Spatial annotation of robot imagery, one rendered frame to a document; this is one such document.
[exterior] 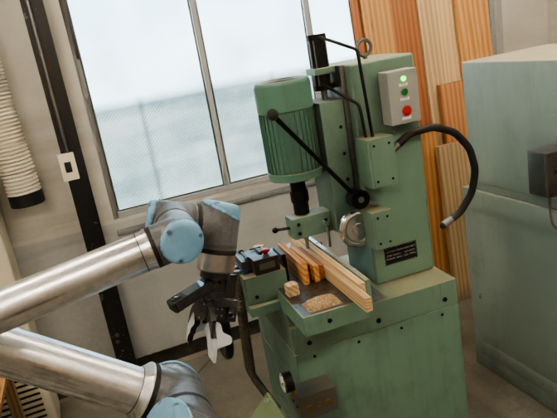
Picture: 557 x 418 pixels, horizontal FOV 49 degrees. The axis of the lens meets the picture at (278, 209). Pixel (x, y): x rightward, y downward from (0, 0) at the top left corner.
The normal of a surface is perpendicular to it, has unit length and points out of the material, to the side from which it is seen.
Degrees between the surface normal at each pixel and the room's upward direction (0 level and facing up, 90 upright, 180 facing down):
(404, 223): 90
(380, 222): 90
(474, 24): 87
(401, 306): 90
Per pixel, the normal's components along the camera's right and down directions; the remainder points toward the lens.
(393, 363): 0.31, 0.22
